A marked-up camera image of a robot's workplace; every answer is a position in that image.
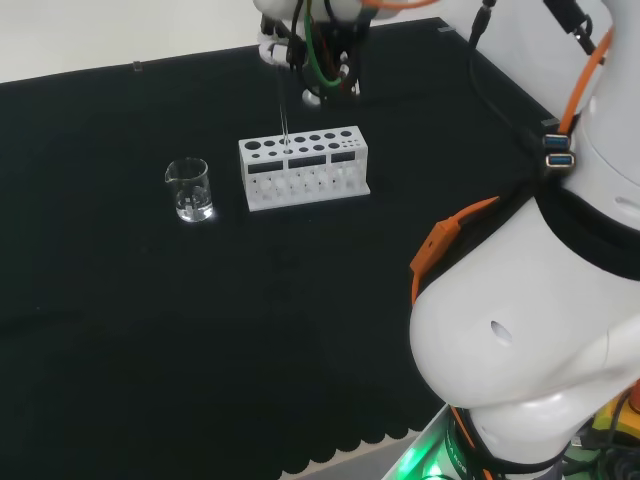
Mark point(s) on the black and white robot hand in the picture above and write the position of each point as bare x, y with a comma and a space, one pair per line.
332, 55

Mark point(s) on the clear glass rod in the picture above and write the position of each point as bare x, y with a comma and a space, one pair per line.
284, 120

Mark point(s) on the white test tube rack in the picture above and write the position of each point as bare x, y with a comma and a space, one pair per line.
300, 196

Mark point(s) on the clear cloth clip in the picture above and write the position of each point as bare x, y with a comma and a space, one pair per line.
446, 30
550, 121
137, 66

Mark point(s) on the small clear glass beaker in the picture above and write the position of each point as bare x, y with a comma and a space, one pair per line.
190, 200

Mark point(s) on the black bench cloth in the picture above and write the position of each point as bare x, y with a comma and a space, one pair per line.
150, 325

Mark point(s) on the yellow stop button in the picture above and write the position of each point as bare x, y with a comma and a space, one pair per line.
617, 420

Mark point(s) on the grey metal base plate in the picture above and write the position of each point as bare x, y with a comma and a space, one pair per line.
425, 457

